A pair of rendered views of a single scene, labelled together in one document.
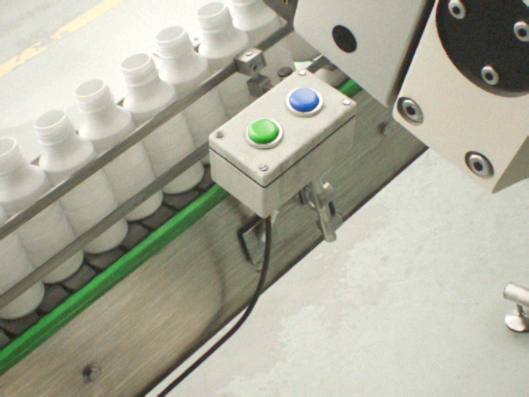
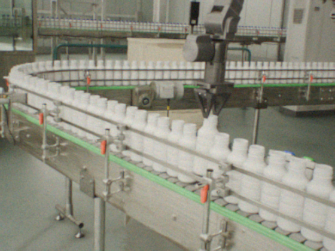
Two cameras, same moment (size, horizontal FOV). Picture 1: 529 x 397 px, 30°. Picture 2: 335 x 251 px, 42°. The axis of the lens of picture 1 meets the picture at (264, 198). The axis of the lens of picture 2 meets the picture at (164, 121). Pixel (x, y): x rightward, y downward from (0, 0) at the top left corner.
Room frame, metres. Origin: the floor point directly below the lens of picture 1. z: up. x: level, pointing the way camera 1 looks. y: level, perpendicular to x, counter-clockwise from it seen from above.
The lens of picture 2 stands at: (1.36, 1.02, 1.46)
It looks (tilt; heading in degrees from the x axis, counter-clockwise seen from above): 13 degrees down; 262
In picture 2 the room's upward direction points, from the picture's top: 3 degrees clockwise
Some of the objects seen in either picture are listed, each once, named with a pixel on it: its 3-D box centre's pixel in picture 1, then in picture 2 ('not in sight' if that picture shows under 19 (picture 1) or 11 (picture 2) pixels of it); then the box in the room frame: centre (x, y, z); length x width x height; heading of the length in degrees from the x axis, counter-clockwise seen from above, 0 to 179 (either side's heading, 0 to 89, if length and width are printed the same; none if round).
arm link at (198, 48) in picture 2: not in sight; (207, 39); (1.11, -0.09, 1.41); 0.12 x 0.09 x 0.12; 33
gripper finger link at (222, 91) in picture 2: not in sight; (213, 100); (1.08, -0.12, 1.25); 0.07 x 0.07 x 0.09; 34
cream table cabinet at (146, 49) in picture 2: not in sight; (171, 84); (0.54, -4.76, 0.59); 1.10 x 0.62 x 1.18; 16
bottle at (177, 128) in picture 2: not in sight; (177, 147); (1.16, -0.20, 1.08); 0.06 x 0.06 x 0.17
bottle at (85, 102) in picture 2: not in sight; (85, 115); (1.45, -0.63, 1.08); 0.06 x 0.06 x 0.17
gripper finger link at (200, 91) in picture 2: not in sight; (210, 101); (1.09, -0.11, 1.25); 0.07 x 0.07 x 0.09; 34
